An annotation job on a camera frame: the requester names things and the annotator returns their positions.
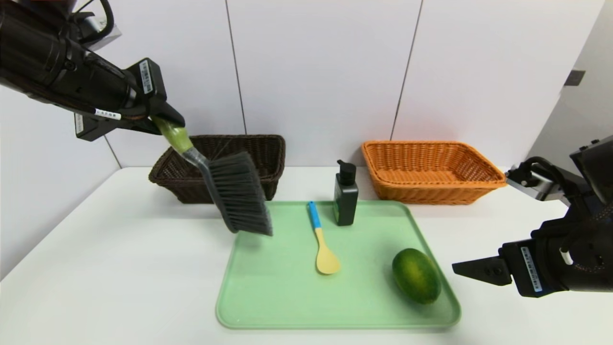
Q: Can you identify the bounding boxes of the black pump dispenser bottle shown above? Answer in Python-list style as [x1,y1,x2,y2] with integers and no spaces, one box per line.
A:
[333,160,359,227]

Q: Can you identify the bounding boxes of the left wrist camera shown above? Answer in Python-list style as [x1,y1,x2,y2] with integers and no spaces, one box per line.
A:
[67,10,123,51]

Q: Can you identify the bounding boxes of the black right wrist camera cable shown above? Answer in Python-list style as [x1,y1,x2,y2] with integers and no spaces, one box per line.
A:
[517,157,575,192]

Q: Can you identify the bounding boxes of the light green plastic tray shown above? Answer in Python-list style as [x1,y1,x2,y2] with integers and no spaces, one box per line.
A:
[215,200,462,330]

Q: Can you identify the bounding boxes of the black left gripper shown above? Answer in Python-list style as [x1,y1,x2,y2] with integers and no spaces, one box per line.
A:
[63,44,186,142]

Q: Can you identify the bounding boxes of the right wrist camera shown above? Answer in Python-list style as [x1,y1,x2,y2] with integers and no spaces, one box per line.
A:
[505,163,587,202]

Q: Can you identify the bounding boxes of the green handled grey bristle brush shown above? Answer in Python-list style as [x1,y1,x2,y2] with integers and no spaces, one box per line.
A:
[152,116,274,237]

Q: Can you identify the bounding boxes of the green mango fruit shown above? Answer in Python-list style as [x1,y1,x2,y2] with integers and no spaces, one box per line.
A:
[391,248,442,305]

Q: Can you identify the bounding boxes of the blue handled yellow spoon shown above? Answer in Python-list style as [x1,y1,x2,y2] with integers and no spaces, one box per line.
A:
[307,201,341,276]

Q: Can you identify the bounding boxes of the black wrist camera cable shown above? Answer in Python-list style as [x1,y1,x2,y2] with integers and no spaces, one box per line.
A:
[517,157,575,192]
[72,0,115,46]

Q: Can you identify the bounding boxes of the black left wrist camera cable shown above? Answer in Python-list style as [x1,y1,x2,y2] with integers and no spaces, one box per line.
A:
[72,0,115,46]

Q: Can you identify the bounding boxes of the dark brown wicker basket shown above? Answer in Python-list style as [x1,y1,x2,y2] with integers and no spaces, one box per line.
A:
[148,135,286,205]

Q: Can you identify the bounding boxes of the orange wicker basket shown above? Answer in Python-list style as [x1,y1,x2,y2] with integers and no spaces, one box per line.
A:
[361,140,510,206]

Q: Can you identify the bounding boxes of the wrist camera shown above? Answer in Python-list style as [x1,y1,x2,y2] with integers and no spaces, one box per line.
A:
[67,10,123,51]
[505,163,587,202]

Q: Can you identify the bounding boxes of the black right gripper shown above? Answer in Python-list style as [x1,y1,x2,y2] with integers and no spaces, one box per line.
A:
[452,237,570,298]

